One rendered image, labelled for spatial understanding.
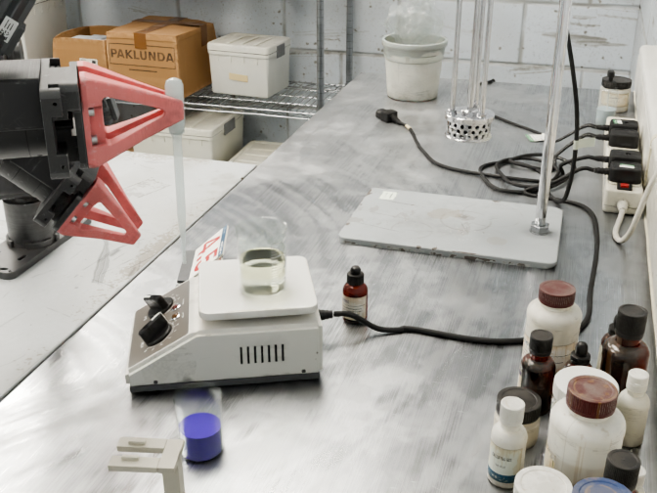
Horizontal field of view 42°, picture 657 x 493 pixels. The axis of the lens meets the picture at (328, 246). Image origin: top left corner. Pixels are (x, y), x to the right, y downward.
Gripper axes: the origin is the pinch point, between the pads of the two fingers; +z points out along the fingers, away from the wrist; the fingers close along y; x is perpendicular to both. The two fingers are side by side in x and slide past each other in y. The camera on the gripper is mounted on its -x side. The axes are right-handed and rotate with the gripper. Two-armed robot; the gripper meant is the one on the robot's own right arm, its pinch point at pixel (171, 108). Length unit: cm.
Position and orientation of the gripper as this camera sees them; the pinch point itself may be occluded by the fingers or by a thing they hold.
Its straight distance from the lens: 66.9
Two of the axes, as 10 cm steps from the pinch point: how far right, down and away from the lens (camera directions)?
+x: -0.1, 9.1, 4.3
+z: 9.6, -1.1, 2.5
